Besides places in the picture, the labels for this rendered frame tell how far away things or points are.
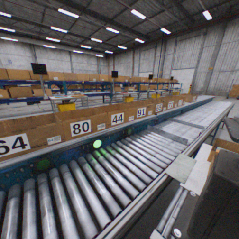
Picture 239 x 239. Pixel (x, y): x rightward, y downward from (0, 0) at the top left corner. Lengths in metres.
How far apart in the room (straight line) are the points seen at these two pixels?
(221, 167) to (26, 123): 1.18
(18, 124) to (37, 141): 0.31
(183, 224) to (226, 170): 0.32
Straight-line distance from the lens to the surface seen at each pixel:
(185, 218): 0.68
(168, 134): 1.26
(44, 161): 0.84
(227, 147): 1.32
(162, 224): 0.64
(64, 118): 1.13
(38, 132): 0.83
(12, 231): 0.74
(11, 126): 1.12
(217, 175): 0.42
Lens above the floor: 1.31
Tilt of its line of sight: 21 degrees down
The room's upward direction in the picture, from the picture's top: straight up
